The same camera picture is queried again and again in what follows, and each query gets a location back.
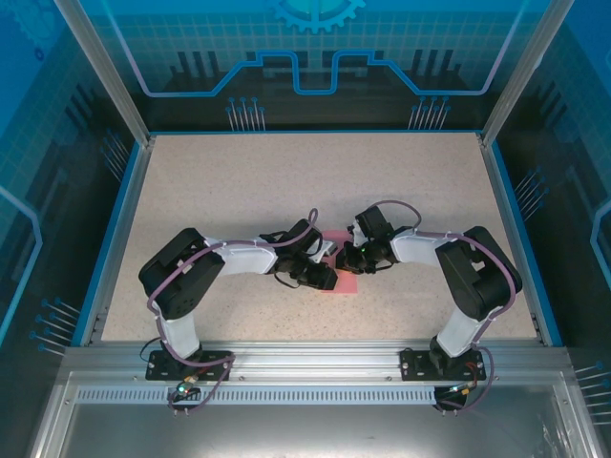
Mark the left aluminium frame post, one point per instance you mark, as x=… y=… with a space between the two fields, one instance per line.
x=105 y=71

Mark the aluminium side rail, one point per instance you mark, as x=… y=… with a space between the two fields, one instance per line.
x=119 y=238
x=515 y=238

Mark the aluminium frame post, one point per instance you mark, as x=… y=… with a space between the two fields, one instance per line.
x=520 y=71
x=105 y=71

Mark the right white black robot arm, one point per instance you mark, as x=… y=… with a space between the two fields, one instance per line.
x=477 y=281

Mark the aluminium mounting rail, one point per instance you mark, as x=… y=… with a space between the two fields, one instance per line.
x=315 y=362

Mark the pink paper sheet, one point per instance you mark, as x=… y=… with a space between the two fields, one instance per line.
x=346 y=284

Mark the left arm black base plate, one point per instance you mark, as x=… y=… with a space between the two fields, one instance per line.
x=157 y=367

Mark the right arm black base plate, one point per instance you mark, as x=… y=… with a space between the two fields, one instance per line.
x=413 y=365

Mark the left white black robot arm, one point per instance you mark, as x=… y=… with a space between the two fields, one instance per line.
x=186 y=281

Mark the right aluminium side rail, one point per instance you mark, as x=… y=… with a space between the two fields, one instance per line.
x=515 y=238

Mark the left aluminium side rail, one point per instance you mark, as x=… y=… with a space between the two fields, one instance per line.
x=119 y=238

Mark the right aluminium frame post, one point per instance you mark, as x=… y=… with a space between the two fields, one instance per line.
x=520 y=71

